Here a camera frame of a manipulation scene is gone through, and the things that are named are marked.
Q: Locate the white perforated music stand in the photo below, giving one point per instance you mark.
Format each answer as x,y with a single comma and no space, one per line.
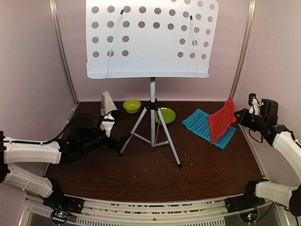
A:
150,39

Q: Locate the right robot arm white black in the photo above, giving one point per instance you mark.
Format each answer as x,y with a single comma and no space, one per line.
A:
283,141

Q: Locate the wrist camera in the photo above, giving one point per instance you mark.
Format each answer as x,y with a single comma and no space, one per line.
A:
109,120
254,103

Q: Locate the aluminium frame post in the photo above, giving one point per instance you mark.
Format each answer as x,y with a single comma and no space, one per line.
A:
59,38
246,44

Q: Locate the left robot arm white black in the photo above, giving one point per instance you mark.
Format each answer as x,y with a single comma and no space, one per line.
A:
14,151

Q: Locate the green plastic plate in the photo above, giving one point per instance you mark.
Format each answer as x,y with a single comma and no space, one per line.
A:
168,115

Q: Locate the right aluminium frame post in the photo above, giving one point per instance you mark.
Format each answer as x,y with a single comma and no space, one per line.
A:
246,44

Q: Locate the green plastic bowl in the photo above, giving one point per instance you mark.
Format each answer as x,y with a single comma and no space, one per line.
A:
132,106

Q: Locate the left aluminium frame post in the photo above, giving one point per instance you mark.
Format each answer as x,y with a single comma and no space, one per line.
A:
59,38

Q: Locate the red sheet music paper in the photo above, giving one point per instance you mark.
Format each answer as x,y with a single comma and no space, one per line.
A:
220,121

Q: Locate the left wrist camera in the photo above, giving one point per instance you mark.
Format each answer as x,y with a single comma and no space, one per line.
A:
109,120

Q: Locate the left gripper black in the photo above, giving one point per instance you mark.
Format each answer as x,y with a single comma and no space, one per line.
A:
120,143

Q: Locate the blue sheet music paper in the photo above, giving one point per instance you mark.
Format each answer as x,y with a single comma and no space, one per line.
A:
198,124

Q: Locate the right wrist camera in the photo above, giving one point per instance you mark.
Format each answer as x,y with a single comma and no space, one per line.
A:
254,103

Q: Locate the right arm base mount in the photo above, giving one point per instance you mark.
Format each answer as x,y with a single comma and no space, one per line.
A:
247,208

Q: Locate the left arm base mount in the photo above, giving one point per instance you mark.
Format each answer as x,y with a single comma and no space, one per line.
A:
63,207

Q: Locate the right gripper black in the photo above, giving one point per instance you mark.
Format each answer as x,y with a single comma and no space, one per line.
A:
241,120

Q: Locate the aluminium front rail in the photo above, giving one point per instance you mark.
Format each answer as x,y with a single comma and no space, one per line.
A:
206,212

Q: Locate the grey metronome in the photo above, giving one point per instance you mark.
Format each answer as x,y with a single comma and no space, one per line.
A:
107,104

